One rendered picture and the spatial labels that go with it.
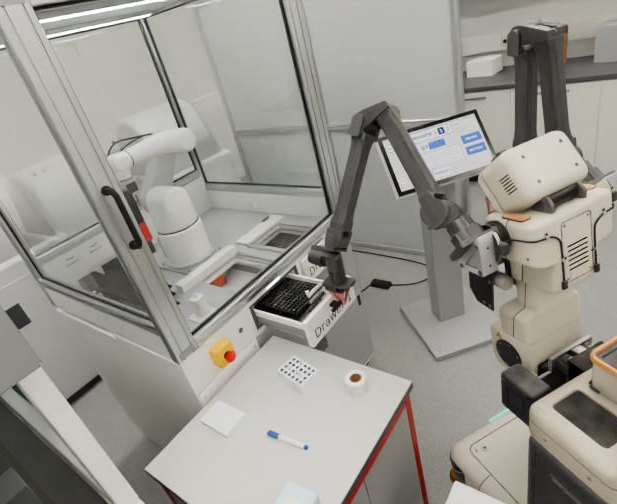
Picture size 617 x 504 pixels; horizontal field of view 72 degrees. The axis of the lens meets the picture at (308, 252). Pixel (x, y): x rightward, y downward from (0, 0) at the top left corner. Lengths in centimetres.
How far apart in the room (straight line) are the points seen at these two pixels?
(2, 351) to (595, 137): 393
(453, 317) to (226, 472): 176
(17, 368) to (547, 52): 145
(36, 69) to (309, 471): 118
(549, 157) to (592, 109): 280
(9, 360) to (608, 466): 123
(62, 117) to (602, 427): 146
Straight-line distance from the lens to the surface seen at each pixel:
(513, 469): 182
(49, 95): 119
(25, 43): 119
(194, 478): 141
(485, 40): 476
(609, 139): 410
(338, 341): 215
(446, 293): 259
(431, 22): 280
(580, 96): 402
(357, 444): 130
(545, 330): 147
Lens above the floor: 181
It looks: 29 degrees down
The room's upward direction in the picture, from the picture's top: 15 degrees counter-clockwise
